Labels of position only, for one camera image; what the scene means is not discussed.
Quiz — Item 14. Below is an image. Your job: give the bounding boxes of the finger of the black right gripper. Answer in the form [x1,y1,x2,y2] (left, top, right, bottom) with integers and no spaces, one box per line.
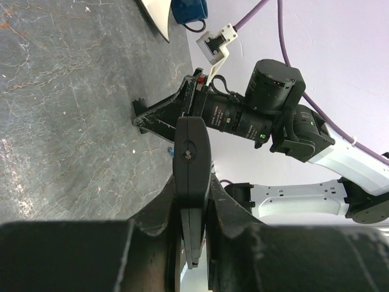
[143,92,183,142]

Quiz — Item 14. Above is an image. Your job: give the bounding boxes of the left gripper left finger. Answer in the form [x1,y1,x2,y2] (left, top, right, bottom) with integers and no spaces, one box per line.
[1,179,176,291]

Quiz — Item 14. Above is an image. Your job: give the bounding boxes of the dark blue mug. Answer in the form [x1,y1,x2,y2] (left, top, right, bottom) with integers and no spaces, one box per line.
[171,0,208,33]

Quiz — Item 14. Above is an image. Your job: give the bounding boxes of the square white plate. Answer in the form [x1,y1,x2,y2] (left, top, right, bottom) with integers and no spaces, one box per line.
[140,0,171,43]

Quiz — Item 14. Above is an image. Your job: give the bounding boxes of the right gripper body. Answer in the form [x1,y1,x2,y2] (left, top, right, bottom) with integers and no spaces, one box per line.
[181,68,208,117]

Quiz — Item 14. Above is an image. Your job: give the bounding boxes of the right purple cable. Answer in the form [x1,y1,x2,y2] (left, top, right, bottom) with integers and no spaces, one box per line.
[218,0,389,186]

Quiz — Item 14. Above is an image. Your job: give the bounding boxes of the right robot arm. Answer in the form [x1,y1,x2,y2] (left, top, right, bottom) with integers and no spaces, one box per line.
[133,59,388,224]

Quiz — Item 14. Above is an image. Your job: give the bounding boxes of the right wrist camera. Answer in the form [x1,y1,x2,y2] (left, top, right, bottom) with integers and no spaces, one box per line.
[196,23,238,86]

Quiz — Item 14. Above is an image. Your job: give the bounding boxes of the black remote battery cover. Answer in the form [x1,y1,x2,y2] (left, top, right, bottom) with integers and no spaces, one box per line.
[133,99,148,134]

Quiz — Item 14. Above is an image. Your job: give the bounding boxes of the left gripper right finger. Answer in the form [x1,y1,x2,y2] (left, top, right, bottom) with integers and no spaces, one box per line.
[206,176,388,291]

